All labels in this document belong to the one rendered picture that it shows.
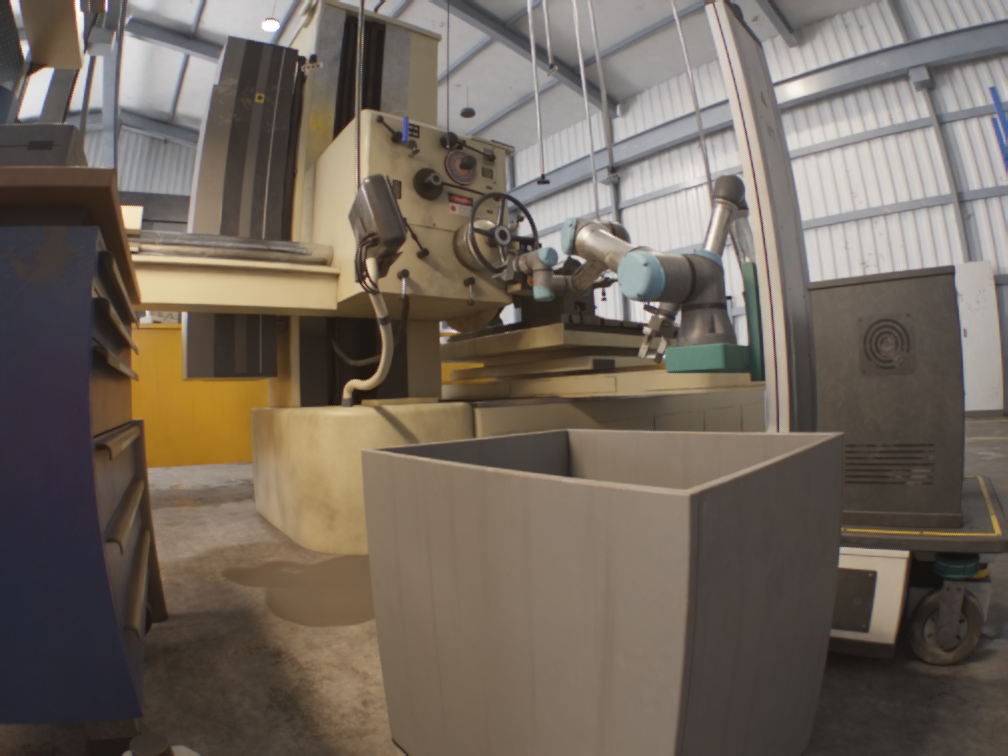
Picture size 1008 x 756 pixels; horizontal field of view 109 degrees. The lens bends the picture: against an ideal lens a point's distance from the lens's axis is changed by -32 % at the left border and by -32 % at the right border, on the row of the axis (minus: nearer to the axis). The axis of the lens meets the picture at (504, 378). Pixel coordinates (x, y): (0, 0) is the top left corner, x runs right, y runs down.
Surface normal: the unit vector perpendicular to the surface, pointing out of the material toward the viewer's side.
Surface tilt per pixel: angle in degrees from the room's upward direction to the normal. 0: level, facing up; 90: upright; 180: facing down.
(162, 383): 90
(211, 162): 90
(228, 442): 90
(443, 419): 90
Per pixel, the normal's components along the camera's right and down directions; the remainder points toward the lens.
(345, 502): 0.04, -0.04
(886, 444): -0.73, 0.01
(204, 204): 0.63, -0.05
